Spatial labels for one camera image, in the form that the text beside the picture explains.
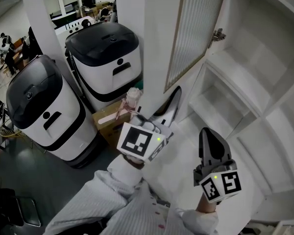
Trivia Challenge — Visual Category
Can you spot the black chair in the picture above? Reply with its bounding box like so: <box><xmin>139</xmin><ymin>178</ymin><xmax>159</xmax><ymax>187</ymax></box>
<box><xmin>0</xmin><ymin>188</ymin><xmax>42</xmax><ymax>231</ymax></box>

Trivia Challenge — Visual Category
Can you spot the pink and white bottle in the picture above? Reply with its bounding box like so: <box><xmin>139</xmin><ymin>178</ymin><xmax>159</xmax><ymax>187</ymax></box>
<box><xmin>115</xmin><ymin>87</ymin><xmax>144</xmax><ymax>121</ymax></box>

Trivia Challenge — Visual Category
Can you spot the white black-topped wheeled robot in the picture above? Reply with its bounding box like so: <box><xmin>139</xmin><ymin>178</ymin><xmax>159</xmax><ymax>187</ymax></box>
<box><xmin>64</xmin><ymin>22</ymin><xmax>143</xmax><ymax>112</ymax></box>
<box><xmin>5</xmin><ymin>54</ymin><xmax>100</xmax><ymax>168</ymax></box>

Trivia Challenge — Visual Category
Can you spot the person's left forearm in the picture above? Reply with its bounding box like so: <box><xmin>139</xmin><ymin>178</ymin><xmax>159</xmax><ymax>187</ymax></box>
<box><xmin>43</xmin><ymin>154</ymin><xmax>160</xmax><ymax>235</ymax></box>

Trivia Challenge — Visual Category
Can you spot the white machine with black dots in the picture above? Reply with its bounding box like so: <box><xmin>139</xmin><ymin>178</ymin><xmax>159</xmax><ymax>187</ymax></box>
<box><xmin>54</xmin><ymin>15</ymin><xmax>100</xmax><ymax>36</ymax></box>

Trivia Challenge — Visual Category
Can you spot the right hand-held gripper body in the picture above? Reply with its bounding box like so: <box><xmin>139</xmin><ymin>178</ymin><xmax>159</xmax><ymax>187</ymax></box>
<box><xmin>193</xmin><ymin>159</ymin><xmax>243</xmax><ymax>204</ymax></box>

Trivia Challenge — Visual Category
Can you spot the black tub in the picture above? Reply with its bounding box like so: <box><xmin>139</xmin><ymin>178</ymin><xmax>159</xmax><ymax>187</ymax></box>
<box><xmin>50</xmin><ymin>10</ymin><xmax>78</xmax><ymax>27</ymax></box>

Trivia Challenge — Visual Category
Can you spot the yellow cable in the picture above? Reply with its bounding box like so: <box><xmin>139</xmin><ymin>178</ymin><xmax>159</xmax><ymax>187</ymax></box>
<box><xmin>0</xmin><ymin>128</ymin><xmax>24</xmax><ymax>139</ymax></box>

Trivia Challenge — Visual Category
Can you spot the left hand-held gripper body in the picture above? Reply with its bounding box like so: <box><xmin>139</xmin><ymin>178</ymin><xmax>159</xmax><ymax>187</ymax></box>
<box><xmin>116</xmin><ymin>115</ymin><xmax>174</xmax><ymax>165</ymax></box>

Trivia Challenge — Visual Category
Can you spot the brown cardboard box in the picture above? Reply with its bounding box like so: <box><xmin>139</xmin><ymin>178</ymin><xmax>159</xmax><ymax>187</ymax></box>
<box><xmin>92</xmin><ymin>99</ymin><xmax>138</xmax><ymax>148</ymax></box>

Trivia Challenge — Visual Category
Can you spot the metal door hinge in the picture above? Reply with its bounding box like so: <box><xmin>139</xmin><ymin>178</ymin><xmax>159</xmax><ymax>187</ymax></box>
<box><xmin>208</xmin><ymin>28</ymin><xmax>227</xmax><ymax>49</ymax></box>

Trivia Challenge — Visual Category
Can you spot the person's right forearm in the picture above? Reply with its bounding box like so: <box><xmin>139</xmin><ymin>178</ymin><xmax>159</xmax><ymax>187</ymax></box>
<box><xmin>168</xmin><ymin>192</ymin><xmax>220</xmax><ymax>235</ymax></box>

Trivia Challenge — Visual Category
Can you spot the white open-shelf cabinet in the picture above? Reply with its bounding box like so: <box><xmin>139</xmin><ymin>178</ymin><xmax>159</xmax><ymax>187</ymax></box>
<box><xmin>172</xmin><ymin>0</ymin><xmax>294</xmax><ymax>230</ymax></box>

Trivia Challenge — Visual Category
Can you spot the white ribbed-glass cabinet door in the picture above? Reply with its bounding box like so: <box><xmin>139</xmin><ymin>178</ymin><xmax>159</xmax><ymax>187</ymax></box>
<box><xmin>138</xmin><ymin>0</ymin><xmax>230</xmax><ymax>122</ymax></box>

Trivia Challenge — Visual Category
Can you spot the white square pillar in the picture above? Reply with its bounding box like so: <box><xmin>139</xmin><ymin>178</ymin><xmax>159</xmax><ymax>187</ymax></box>
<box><xmin>20</xmin><ymin>0</ymin><xmax>75</xmax><ymax>83</ymax></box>

